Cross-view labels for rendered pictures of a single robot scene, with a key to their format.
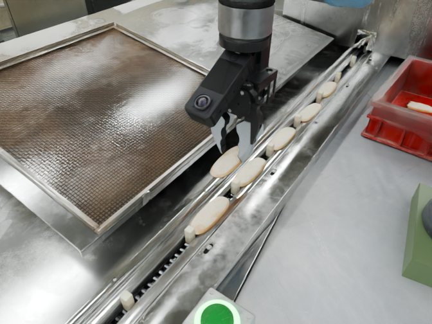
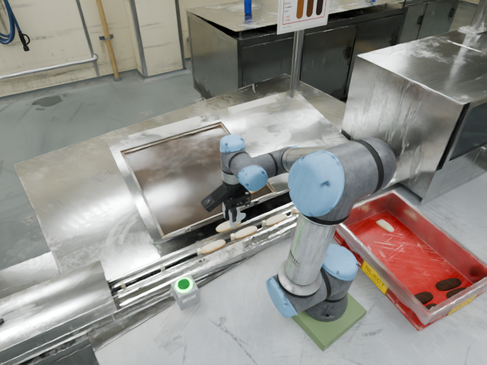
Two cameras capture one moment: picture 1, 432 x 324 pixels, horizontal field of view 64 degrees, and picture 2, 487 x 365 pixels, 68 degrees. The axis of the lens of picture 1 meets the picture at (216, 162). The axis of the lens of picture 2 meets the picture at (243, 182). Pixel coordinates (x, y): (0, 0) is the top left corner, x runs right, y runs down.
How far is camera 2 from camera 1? 82 cm
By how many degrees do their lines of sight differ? 19
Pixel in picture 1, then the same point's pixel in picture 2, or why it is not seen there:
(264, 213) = (235, 254)
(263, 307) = (212, 292)
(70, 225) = (153, 231)
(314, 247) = (251, 278)
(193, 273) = (190, 267)
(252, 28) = (229, 180)
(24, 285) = (132, 248)
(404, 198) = not seen: hidden behind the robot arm
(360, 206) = not seen: hidden behind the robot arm
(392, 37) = (400, 170)
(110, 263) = (165, 252)
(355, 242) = not seen: hidden behind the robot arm
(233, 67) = (223, 190)
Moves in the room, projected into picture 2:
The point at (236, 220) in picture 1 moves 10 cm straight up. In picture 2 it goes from (220, 253) to (219, 235)
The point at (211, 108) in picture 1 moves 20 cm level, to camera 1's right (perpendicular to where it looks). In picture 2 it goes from (209, 206) to (264, 224)
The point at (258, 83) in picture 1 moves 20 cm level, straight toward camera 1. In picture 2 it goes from (235, 198) to (198, 237)
